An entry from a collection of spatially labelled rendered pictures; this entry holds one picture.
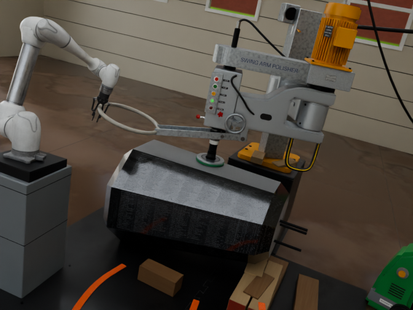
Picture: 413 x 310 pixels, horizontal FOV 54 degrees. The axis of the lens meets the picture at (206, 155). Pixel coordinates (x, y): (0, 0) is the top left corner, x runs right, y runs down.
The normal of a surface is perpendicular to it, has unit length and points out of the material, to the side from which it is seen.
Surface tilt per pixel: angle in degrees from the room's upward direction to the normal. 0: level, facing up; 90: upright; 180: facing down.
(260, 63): 90
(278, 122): 90
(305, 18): 90
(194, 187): 45
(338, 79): 90
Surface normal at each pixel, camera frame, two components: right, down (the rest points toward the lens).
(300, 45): 0.11, 0.36
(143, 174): -0.10, -0.47
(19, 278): -0.34, 0.25
